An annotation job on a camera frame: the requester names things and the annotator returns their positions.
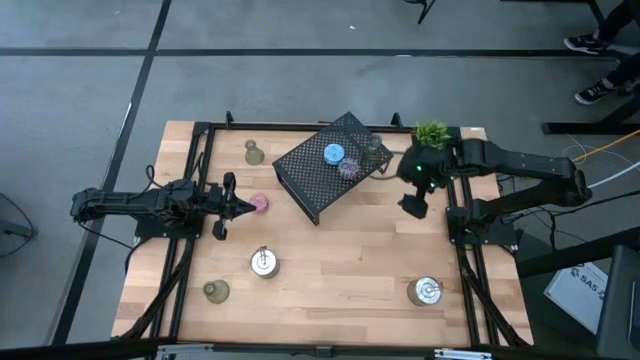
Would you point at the dark floral patterned candle tin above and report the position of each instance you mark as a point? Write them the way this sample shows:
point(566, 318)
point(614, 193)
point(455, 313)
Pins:
point(349, 169)

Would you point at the black chair leg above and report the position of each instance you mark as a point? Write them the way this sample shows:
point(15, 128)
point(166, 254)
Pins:
point(425, 7)

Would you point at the green plant in white pot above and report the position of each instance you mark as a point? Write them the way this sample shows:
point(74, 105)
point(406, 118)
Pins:
point(432, 134)

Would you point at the black desk base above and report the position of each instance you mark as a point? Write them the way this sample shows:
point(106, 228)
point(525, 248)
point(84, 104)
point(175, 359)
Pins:
point(590, 128)

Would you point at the black aluminium table frame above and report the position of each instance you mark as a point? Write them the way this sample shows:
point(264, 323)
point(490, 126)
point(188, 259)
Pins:
point(260, 127)

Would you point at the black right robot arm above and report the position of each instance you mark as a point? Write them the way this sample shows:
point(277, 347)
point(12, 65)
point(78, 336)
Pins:
point(525, 160)

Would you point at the black slanted desk leg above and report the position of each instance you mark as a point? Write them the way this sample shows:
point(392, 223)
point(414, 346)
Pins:
point(575, 255)

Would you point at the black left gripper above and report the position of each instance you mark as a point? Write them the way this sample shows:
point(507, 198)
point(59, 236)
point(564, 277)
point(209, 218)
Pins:
point(220, 205)

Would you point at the person's shoe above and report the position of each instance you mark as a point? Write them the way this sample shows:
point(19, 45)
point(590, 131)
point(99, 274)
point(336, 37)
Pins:
point(594, 93)
point(586, 44)

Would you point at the white cardboard box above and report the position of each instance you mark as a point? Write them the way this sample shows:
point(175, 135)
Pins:
point(575, 295)

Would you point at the person's leg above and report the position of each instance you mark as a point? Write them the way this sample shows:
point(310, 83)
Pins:
point(625, 72)
point(620, 15)

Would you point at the silver candle can orange tag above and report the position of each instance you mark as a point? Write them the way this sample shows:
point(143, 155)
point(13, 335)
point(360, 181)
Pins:
point(424, 291)
point(264, 263)

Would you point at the blue patterned candle tin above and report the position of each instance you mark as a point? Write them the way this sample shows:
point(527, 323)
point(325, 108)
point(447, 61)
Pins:
point(334, 154)

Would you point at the office chair base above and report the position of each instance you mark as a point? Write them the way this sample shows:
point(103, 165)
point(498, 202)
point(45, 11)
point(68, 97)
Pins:
point(15, 231)

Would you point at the black crossbeam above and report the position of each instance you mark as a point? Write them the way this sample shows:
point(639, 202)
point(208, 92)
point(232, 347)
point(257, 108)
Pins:
point(75, 350)

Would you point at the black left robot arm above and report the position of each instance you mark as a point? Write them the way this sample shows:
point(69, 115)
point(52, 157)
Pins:
point(125, 202)

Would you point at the black equipment case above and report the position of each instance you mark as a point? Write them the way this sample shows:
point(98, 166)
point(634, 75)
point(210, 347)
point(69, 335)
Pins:
point(620, 310)

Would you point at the black perforated metal shelf riser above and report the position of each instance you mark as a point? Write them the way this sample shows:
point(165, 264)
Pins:
point(310, 175)

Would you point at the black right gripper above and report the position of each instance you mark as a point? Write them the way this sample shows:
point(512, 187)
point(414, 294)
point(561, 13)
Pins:
point(425, 167)

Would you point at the ribbed glass candlestick holder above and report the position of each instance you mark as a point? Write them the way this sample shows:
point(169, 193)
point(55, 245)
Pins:
point(373, 145)
point(254, 154)
point(216, 291)

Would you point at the pink patterned candle tin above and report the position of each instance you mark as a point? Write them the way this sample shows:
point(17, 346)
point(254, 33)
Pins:
point(262, 204)

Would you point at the silver metal bracket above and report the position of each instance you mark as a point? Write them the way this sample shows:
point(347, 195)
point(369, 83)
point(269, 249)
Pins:
point(462, 354)
point(182, 351)

